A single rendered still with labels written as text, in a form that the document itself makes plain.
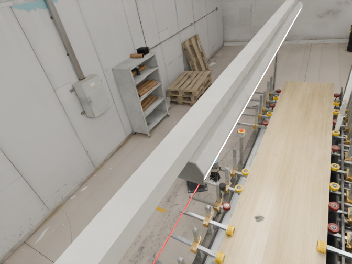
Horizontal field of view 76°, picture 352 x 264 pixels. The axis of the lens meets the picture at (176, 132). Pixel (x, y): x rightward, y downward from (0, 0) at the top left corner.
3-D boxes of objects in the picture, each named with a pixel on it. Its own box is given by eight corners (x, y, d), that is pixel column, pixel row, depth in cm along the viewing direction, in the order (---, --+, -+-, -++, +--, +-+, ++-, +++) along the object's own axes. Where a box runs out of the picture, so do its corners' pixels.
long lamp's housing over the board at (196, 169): (169, 175, 70) (164, 156, 65) (288, 10, 229) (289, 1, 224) (204, 186, 64) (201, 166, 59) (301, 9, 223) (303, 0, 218)
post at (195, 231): (198, 259, 206) (191, 230, 178) (200, 255, 208) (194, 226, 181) (201, 260, 204) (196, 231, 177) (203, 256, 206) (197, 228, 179)
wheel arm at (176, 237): (166, 235, 200) (165, 233, 198) (168, 232, 203) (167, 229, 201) (220, 260, 176) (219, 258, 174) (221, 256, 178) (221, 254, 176)
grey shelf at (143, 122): (133, 134, 510) (111, 68, 421) (154, 113, 570) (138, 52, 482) (149, 137, 489) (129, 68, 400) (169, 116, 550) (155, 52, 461)
